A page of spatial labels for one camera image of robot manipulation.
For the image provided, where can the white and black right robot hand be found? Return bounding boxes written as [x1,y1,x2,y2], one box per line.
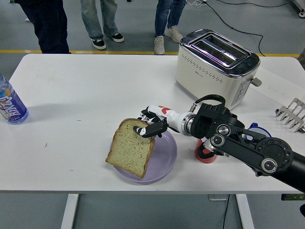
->
[132,104,186,139]

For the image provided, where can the brown-crusted bread slice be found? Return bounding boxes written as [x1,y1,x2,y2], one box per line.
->
[105,118,156,179]

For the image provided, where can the grey toaster lever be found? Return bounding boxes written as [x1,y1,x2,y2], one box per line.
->
[247,76,262,88]

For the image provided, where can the blue-labelled water bottle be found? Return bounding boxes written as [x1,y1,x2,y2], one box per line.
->
[0,73,30,125]

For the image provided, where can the purple plate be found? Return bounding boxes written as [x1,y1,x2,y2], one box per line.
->
[109,131,178,183]

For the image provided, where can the red enamel mug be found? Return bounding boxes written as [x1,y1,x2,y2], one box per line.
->
[194,138,217,164]

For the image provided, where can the cream and chrome toaster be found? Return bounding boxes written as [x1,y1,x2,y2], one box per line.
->
[174,28,262,112]

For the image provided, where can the blue enamel mug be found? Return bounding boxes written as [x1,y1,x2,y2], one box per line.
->
[247,122,272,138]

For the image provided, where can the metal toast rack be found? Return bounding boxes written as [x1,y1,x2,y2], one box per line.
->
[275,97,305,133]

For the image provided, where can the white table leg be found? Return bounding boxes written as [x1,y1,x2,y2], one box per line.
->
[61,194,80,229]
[235,194,255,229]

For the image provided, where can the person in light jeans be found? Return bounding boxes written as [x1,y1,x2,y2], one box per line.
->
[80,0,124,50]

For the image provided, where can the black table control panel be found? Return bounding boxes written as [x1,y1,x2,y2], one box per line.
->
[281,193,305,201]

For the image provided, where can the person in dark trousers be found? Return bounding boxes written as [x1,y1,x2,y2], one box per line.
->
[19,0,71,54]

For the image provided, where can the black under-table cable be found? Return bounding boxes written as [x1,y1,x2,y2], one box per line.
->
[222,199,230,229]

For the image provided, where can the black floor cable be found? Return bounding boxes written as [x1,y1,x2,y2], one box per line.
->
[206,3,266,57]

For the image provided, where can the white cable bundle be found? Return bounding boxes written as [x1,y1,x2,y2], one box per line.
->
[185,0,207,7]

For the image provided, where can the white equipment frame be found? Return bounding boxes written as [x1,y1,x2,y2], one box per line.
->
[293,0,305,17]

